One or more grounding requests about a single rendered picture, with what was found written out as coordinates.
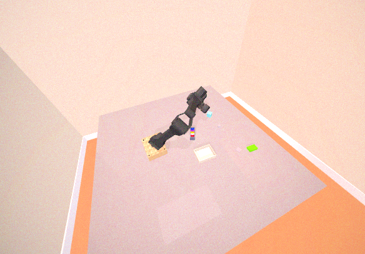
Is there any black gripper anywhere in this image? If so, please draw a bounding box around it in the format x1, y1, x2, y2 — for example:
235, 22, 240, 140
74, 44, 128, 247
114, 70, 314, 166
187, 93, 210, 113

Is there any small green block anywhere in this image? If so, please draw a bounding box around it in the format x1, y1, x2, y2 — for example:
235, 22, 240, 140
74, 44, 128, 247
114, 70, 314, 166
247, 145, 258, 152

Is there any white shallow tray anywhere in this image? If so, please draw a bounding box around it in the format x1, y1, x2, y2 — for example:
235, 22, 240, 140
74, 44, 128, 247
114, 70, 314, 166
193, 144, 216, 164

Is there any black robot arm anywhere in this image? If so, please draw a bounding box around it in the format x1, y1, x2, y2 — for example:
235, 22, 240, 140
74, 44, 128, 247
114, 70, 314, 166
148, 86, 207, 150

